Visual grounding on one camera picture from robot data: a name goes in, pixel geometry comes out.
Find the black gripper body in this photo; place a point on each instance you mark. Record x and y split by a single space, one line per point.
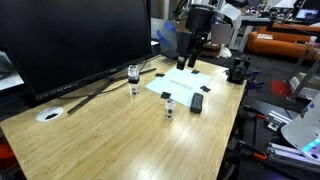
199 41

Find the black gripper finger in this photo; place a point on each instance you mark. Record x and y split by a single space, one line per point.
192 61
181 63

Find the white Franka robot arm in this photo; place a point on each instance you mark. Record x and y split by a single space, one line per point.
199 18

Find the black tape square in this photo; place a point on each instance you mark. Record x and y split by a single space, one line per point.
159 75
165 95
195 71
205 89

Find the grey square panel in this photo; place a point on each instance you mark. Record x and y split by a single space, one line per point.
221 33

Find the grey box with blue tape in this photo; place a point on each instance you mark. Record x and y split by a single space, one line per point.
166 40

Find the short round glass shaker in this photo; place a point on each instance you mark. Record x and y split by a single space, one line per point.
170 109

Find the tall glass shaker black band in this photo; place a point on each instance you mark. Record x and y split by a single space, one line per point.
133 80

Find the blue spring clamp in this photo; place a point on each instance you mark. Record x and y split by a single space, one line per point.
254 81

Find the orange sofa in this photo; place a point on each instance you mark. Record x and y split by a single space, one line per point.
276 45

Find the black monitor stand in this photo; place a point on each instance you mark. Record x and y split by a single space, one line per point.
96 91

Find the open laptop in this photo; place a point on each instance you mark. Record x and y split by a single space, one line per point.
306 14

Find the large black computer monitor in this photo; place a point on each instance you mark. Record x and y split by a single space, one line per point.
66 40

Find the white device with lights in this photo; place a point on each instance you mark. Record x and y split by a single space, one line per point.
301 130

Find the aluminium extrusion bars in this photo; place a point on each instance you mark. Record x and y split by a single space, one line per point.
290 155

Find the black table clamp mount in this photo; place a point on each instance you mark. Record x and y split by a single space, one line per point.
238 71

